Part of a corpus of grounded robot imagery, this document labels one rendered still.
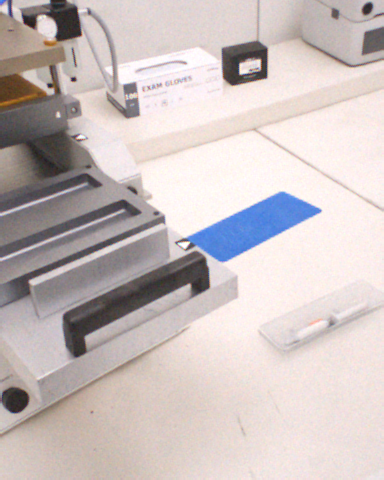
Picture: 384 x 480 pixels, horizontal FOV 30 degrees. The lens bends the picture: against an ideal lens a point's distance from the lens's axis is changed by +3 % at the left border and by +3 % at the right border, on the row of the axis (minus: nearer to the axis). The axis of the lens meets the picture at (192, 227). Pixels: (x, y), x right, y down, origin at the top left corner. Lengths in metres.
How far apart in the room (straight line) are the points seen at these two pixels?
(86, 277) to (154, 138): 0.76
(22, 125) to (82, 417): 0.36
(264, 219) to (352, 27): 0.61
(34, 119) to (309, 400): 0.48
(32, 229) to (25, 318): 0.12
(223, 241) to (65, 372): 0.57
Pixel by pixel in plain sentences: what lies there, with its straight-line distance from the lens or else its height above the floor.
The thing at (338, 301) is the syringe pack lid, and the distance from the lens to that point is 1.01.
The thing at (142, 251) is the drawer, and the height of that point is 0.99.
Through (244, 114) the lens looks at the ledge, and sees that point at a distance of 1.52.
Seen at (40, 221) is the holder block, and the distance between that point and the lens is 0.80.
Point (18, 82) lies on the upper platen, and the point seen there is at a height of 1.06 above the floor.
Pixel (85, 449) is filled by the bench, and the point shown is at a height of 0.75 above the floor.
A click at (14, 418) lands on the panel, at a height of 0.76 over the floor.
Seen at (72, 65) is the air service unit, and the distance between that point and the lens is 1.21.
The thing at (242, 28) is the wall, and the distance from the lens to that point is 1.84.
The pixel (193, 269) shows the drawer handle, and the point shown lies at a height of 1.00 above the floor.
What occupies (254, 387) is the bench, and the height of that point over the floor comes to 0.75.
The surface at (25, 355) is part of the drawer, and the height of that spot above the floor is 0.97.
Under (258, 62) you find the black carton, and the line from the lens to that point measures 1.65.
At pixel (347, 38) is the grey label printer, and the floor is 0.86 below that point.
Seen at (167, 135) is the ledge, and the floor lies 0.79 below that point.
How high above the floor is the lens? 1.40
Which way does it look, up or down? 32 degrees down
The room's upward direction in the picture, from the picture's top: 4 degrees counter-clockwise
